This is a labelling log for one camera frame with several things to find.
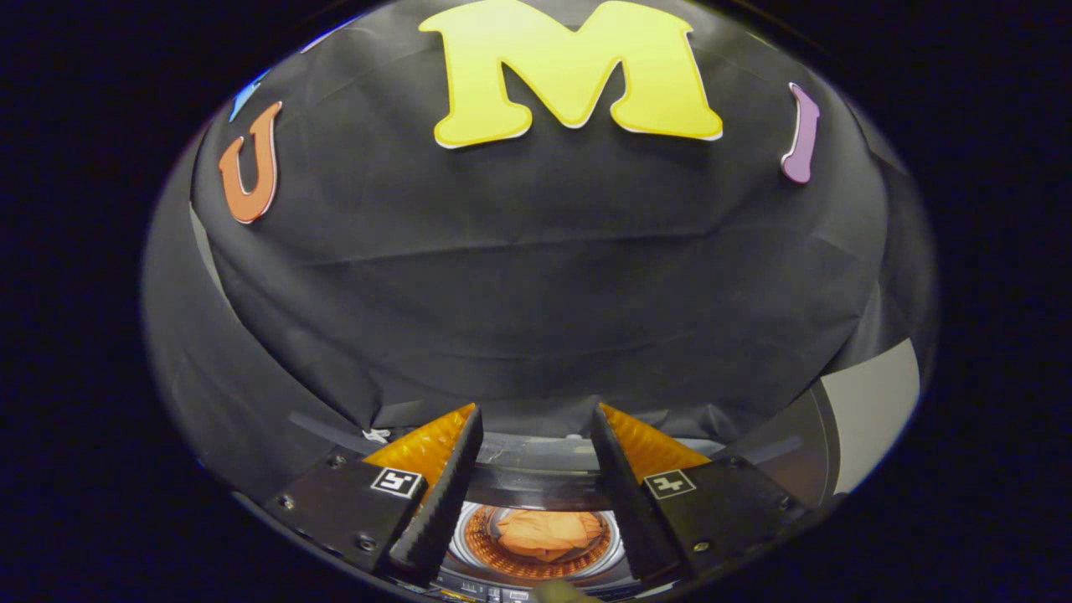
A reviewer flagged beige cabinet with dark top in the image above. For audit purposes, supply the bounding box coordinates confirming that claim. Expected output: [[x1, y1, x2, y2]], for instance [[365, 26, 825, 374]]
[[724, 338, 922, 508]]

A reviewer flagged grey washing machine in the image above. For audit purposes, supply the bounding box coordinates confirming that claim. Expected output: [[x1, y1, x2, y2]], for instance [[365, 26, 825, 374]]
[[289, 409, 809, 603]]

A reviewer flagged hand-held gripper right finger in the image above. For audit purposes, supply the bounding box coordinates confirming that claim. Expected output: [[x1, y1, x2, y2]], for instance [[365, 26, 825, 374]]
[[590, 402, 809, 583]]

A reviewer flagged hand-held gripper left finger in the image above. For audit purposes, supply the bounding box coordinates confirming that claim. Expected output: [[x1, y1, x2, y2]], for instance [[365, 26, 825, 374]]
[[266, 402, 485, 587]]

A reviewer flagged orange polo shirt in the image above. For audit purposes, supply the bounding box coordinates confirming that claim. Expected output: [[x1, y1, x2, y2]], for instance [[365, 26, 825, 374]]
[[496, 509, 608, 564]]

